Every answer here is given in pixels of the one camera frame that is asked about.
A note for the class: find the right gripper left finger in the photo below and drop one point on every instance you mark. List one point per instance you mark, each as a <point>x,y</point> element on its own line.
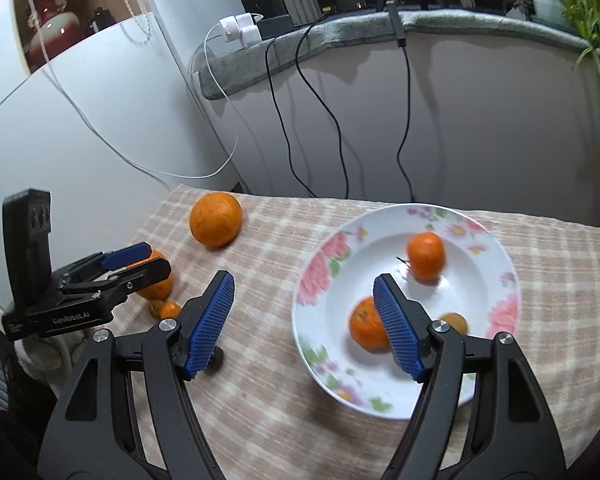
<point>93,432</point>

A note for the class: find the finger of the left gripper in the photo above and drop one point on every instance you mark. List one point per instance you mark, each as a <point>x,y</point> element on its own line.
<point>130,279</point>
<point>96,265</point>

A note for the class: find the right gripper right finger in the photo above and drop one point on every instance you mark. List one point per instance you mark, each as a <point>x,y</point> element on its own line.
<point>511,432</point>

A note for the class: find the large smooth oval orange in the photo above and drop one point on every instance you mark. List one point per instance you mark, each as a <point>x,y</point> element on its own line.
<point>162,290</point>

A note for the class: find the tiny orange kumquat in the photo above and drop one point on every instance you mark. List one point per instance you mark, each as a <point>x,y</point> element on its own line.
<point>169,309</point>

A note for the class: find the large round spotted orange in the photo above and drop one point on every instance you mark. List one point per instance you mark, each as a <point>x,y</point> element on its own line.
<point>215,219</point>

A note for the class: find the dark grape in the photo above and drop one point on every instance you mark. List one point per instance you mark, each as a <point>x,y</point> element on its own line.
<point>216,361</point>

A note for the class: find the small mandarin orange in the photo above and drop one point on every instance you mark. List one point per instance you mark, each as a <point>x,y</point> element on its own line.
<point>366,329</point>

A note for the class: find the stemmed mandarin orange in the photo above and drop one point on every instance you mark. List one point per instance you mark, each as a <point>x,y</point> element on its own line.
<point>425,256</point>

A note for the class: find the brown longan fruit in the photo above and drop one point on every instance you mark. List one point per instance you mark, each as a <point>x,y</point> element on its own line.
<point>154,307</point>

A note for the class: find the white cabinet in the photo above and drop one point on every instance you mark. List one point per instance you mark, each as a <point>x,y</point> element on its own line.
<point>108,131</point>

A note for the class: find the floral white plate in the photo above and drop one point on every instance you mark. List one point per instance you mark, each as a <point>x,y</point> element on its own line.
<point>479,281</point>

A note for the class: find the beige plaid tablecloth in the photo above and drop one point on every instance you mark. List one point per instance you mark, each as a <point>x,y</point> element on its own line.
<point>309,388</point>

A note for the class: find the grey windowsill mat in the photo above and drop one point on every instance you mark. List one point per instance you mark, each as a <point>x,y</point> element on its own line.
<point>241,69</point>

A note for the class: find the red white vase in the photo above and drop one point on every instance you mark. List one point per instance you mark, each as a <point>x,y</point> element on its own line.
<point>55,29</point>

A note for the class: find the white power adapter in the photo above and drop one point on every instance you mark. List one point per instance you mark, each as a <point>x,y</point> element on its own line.
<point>243,28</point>

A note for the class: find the black power brick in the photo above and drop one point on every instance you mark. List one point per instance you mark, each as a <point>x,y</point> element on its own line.
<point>280,25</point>

